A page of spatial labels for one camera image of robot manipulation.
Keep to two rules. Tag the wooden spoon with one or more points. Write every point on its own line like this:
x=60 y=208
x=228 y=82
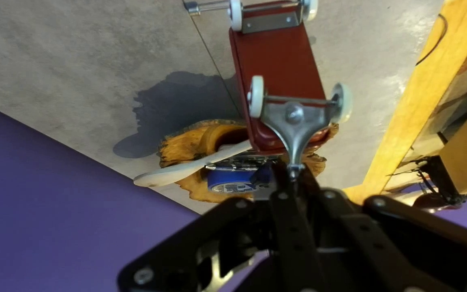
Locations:
x=176 y=172

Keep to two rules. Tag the red toy cart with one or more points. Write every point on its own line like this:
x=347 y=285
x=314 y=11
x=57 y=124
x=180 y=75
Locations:
x=278 y=61

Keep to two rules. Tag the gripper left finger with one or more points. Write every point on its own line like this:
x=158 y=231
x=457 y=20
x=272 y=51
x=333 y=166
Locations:
x=233 y=231

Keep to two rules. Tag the rough-edged wooden bowl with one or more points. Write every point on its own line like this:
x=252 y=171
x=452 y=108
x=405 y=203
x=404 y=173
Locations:
x=185 y=148

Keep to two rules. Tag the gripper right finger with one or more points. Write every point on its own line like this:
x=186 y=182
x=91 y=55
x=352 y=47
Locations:
x=399 y=243

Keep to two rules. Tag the blue tape roll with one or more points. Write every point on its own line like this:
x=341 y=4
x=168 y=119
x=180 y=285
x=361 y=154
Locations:
x=229 y=182

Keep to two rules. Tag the wooden furniture frame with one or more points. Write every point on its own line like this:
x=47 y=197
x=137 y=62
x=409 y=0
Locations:
x=428 y=93

